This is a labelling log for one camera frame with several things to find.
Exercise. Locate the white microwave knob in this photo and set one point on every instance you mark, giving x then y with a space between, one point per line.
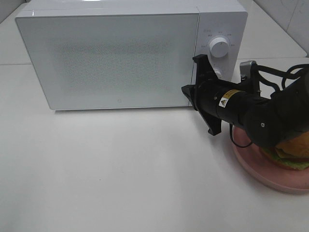
219 47
218 73

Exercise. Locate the white microwave oven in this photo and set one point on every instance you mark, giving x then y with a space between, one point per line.
216 18

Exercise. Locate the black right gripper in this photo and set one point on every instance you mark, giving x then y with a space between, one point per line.
210 96

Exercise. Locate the pink speckled plate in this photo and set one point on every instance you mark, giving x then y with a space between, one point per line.
265 171

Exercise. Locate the burger with lettuce and cheese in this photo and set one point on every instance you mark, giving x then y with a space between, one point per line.
292 154

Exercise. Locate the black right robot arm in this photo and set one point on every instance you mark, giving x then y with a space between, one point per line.
270 105

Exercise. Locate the white microwave door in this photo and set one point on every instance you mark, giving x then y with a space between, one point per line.
104 62

